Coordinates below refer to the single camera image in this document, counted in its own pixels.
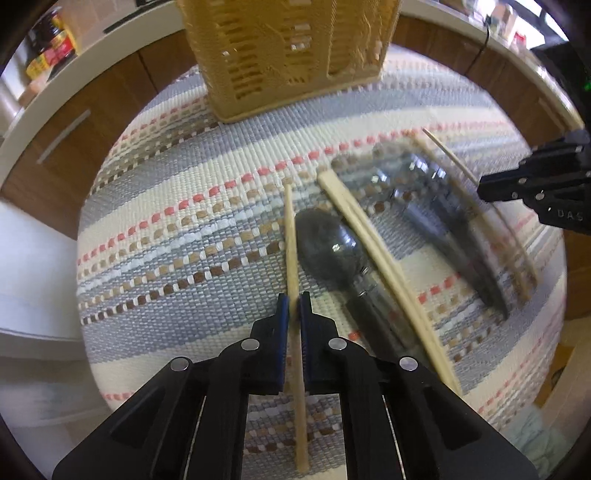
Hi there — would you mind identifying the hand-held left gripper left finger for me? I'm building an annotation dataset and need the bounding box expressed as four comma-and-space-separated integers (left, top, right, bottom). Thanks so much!
52, 293, 291, 480

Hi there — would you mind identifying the brown wooden base cabinet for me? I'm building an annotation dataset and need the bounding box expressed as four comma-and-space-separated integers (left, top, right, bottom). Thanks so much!
0, 16, 591, 324

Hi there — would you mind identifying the cardboard box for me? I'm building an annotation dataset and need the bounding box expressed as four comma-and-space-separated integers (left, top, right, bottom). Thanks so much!
536, 342, 578, 409

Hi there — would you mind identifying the yellow plastic utensil basket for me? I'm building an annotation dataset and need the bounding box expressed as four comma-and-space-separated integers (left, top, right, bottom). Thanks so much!
178, 0, 402, 124

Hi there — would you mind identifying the white kitchen countertop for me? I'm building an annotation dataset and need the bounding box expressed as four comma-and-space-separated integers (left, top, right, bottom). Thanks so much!
0, 0, 585, 185

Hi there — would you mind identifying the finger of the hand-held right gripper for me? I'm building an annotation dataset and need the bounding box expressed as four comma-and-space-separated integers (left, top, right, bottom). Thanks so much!
478, 130, 591, 204

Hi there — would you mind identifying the striped woven table mat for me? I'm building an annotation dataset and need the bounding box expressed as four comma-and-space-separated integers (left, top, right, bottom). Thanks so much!
76, 58, 568, 480

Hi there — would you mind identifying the wooden chopstick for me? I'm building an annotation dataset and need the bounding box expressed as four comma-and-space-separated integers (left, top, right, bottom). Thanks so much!
325, 170, 464, 395
421, 128, 540, 289
283, 183, 309, 474
318, 173, 458, 393
409, 134, 529, 305

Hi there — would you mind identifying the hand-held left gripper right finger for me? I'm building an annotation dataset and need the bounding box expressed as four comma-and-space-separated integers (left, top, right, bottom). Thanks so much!
299, 292, 540, 480

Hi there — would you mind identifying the black power cable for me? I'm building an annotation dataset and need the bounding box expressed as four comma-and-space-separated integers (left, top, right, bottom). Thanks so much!
464, 25, 491, 75

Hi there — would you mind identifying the metal cabinet handle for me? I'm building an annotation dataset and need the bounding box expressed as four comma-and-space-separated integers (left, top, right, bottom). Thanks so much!
37, 109, 92, 164

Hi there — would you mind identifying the slim dark sauce bottle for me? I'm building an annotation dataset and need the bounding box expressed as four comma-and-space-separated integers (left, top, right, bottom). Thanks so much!
25, 46, 52, 79

